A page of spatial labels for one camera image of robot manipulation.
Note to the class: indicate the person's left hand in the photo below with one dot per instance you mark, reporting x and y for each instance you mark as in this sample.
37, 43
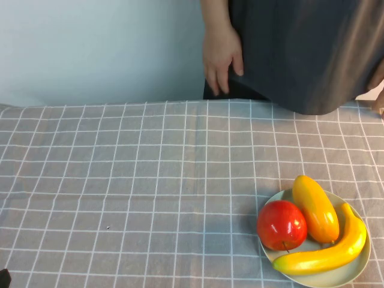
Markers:
378, 78

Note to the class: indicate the person's right hand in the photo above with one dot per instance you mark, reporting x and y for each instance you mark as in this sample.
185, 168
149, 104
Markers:
220, 51

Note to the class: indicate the yellow toy banana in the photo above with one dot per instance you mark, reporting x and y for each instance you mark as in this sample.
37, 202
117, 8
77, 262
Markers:
336, 256

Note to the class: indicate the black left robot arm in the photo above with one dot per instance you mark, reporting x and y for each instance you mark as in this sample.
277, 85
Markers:
4, 279

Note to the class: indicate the person's right forearm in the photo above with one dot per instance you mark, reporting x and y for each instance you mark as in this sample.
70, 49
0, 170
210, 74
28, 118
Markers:
214, 13

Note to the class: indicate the black trousers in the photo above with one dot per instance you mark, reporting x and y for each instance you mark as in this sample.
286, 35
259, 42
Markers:
240, 90

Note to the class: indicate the dark grey apron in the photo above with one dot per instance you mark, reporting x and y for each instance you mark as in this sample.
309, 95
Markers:
300, 54

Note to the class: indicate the orange yellow toy mango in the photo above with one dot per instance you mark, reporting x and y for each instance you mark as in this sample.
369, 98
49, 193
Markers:
315, 210

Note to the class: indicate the grey checked tablecloth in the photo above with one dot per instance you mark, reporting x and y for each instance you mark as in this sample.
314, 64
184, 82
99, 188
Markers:
150, 180

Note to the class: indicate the red toy apple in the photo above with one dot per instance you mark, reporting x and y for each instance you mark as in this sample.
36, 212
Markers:
280, 225

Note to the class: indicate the pale green plate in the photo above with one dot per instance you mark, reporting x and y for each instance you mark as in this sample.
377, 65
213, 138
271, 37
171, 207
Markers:
330, 277

